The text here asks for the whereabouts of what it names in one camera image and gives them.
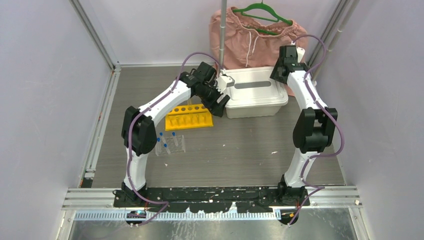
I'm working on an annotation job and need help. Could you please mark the white plastic bin lid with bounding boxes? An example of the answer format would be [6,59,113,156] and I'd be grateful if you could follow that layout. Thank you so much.
[225,66,289,109]

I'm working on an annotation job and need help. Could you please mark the blue capped tube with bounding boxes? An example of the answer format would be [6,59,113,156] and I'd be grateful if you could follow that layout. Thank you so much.
[163,143,171,155]
[159,132,167,144]
[155,137,162,155]
[172,132,179,146]

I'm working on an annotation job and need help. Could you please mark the beige plastic bin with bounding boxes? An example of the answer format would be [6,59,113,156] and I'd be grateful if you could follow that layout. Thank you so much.
[225,104,284,119]

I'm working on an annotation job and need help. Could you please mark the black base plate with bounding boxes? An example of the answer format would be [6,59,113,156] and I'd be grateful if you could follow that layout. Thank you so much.
[113,184,308,214]

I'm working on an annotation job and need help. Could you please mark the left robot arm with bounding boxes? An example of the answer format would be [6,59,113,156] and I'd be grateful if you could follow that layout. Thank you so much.
[113,62,235,208]

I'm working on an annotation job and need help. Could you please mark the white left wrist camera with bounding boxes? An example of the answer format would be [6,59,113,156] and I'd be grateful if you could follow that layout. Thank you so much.
[216,69,235,94]

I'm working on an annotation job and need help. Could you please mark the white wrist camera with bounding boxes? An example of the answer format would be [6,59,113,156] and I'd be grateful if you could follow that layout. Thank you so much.
[291,41,306,63]
[216,69,235,94]

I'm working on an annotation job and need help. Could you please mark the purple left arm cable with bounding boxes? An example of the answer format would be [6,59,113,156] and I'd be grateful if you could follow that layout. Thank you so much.
[126,51,223,228]

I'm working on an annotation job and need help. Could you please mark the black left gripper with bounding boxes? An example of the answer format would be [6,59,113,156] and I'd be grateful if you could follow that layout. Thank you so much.
[196,81,231,117]

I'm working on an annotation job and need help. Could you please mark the pink shorts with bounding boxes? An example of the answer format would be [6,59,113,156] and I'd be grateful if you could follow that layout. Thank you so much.
[209,6,307,70]

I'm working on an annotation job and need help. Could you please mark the clear acrylic tube rack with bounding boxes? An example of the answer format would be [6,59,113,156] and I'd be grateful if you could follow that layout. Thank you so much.
[154,135,186,156]

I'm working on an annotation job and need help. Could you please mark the green clothes hanger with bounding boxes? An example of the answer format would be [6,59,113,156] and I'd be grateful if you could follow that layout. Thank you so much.
[232,0,294,37]

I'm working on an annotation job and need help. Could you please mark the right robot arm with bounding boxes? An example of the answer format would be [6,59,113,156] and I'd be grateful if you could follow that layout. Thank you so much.
[270,45,338,206]

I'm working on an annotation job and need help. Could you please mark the yellow test tube rack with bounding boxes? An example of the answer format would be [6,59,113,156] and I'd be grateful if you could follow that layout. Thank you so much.
[165,104,214,131]

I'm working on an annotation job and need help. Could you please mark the grey rack pole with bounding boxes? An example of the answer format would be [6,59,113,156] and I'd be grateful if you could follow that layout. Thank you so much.
[219,0,228,68]

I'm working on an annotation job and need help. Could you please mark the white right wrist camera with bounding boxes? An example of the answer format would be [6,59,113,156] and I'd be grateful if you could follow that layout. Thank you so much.
[291,41,306,63]

